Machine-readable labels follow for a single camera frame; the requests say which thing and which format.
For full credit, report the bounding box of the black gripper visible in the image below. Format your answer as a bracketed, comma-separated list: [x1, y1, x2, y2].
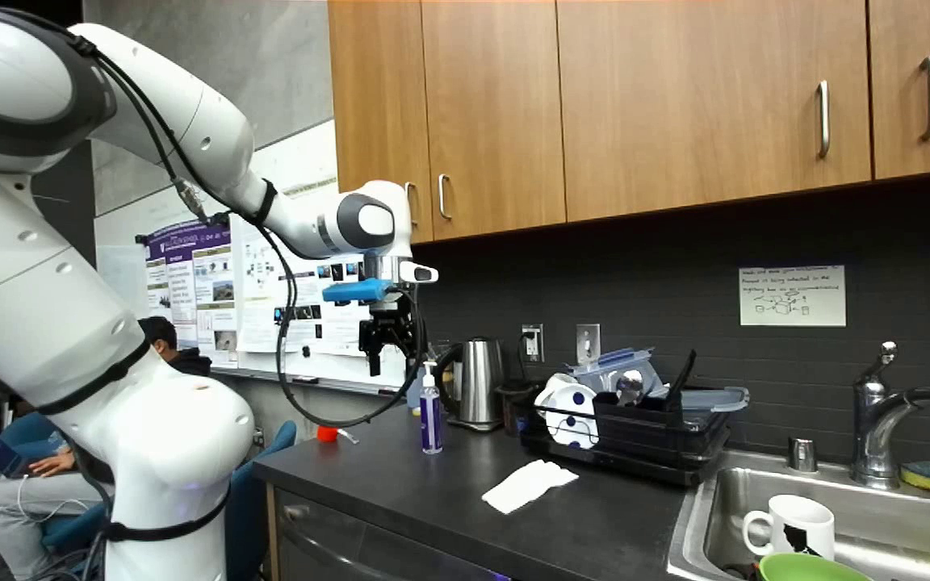
[358, 291, 423, 381]

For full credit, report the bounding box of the black wire dish rack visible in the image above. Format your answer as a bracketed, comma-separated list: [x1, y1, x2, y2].
[520, 378, 737, 495]

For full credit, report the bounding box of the white mug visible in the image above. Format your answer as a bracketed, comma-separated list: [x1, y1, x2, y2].
[740, 492, 839, 565]

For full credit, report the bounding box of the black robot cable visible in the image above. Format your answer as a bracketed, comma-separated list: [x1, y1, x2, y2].
[68, 28, 427, 430]

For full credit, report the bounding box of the clear container with blue lid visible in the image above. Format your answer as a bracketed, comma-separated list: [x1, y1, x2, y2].
[571, 345, 671, 404]

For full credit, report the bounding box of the stainless steel sink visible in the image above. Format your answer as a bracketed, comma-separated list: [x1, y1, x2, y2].
[664, 445, 930, 581]

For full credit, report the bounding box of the white whiteboard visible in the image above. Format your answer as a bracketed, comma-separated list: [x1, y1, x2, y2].
[90, 118, 383, 397]

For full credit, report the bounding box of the white paper wall sign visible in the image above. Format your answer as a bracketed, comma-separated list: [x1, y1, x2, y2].
[737, 262, 851, 333]

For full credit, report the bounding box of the purple label pump bottle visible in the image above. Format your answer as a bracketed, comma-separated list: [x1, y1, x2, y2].
[418, 357, 448, 459]

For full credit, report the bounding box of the green bowl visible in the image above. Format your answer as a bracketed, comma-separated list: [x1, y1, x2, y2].
[755, 549, 875, 581]

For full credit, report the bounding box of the chrome sink faucet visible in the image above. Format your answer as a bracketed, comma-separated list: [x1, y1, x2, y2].
[851, 338, 930, 492]

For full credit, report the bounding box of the red scoop with white handle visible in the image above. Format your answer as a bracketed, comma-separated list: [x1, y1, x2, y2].
[313, 423, 363, 450]

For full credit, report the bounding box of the printed research poster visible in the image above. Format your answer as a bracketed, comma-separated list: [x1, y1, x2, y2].
[138, 214, 246, 365]

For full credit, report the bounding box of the white paper towel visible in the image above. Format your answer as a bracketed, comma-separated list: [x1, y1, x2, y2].
[479, 459, 581, 517]

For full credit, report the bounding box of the small metal cup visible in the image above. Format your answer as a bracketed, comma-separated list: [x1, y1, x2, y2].
[789, 433, 821, 475]

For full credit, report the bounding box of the stainless steel electric kettle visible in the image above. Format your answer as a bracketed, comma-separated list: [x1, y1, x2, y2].
[443, 336, 508, 437]

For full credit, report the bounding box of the wooden upper cabinet door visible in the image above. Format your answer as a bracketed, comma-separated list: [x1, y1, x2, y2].
[326, 0, 435, 247]
[557, 0, 875, 225]
[421, 0, 567, 241]
[867, 0, 930, 185]

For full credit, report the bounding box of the seated person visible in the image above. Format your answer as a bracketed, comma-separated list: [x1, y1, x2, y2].
[0, 314, 218, 581]

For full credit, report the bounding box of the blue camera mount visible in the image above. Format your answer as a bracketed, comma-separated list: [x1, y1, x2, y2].
[320, 274, 397, 309]

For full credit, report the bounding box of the white wall outlet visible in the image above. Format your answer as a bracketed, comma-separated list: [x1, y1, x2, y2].
[518, 320, 548, 365]
[574, 320, 603, 368]

